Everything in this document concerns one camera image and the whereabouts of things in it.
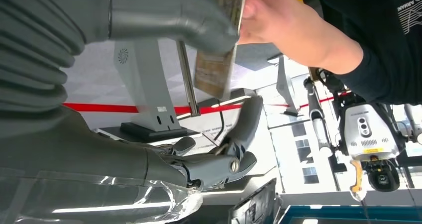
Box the person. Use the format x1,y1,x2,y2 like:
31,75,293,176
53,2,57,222
237,0,422,106

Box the white background kiosk stand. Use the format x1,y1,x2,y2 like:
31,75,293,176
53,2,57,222
276,56,301,117

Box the grey kiosk stand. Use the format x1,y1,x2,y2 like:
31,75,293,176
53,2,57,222
113,39,199,143

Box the white background humanoid robot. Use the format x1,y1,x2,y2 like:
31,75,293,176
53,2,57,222
303,69,422,204

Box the black angled panel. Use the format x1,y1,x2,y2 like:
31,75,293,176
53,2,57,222
227,178,278,224

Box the teal box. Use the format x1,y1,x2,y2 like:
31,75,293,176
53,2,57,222
280,205,422,224

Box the chrome stanchion post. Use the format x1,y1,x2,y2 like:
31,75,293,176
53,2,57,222
176,40,201,117

